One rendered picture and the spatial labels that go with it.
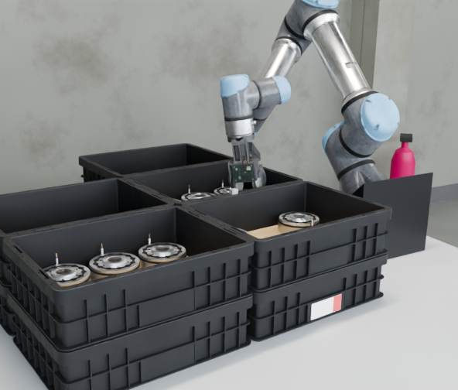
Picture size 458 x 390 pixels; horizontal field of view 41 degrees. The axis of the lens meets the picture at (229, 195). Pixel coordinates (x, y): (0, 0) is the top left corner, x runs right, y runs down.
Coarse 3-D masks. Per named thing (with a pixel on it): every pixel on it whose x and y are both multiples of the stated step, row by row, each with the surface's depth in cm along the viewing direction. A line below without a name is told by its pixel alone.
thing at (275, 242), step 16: (256, 192) 152; (336, 192) 153; (192, 208) 138; (384, 208) 140; (224, 224) 127; (320, 224) 128; (336, 224) 129; (352, 224) 132; (368, 224) 136; (256, 240) 119; (272, 240) 120; (288, 240) 122; (304, 240) 125
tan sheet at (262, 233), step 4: (264, 228) 156; (268, 228) 156; (272, 228) 156; (276, 228) 156; (248, 232) 153; (252, 232) 153; (256, 232) 153; (260, 232) 153; (264, 232) 153; (268, 232) 153; (272, 232) 153; (276, 232) 153; (280, 232) 153; (256, 236) 150; (260, 236) 150; (264, 236) 150; (268, 236) 150
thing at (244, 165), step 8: (248, 136) 157; (232, 144) 156; (240, 144) 156; (248, 144) 161; (240, 152) 156; (248, 152) 161; (232, 160) 161; (240, 160) 157; (248, 160) 158; (256, 160) 160; (232, 168) 158; (240, 168) 158; (248, 168) 157; (256, 168) 159; (240, 176) 158; (248, 176) 157; (256, 176) 158
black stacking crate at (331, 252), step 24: (288, 192) 158; (312, 192) 160; (216, 216) 146; (240, 216) 151; (264, 216) 155; (336, 216) 154; (312, 240) 128; (336, 240) 132; (360, 240) 137; (384, 240) 142; (264, 264) 121; (288, 264) 125; (312, 264) 129; (336, 264) 133; (264, 288) 122
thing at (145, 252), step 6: (144, 246) 134; (150, 246) 134; (174, 246) 135; (180, 246) 134; (138, 252) 130; (144, 252) 131; (150, 252) 130; (174, 252) 130; (180, 252) 130; (144, 258) 128; (150, 258) 127; (156, 258) 127; (162, 258) 127; (168, 258) 127; (174, 258) 128
